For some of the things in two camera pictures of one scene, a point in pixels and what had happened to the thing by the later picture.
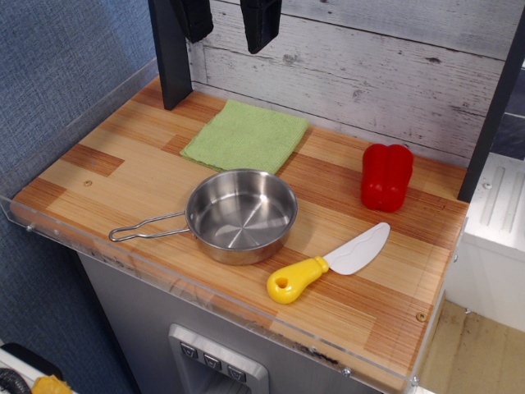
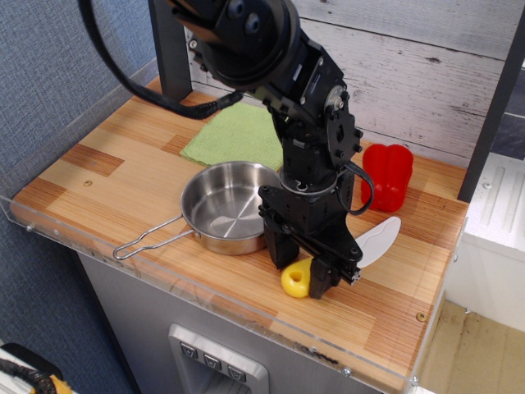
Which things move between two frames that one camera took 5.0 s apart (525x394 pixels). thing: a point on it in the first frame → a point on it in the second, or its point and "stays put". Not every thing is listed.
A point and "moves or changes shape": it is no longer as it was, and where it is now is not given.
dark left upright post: [170, 29] stays put
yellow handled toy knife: [291, 281] moves or changes shape
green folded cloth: [235, 135] stays put
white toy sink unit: [487, 277] stays put
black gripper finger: [196, 17] → [282, 248]
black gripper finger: [261, 20] → [324, 277]
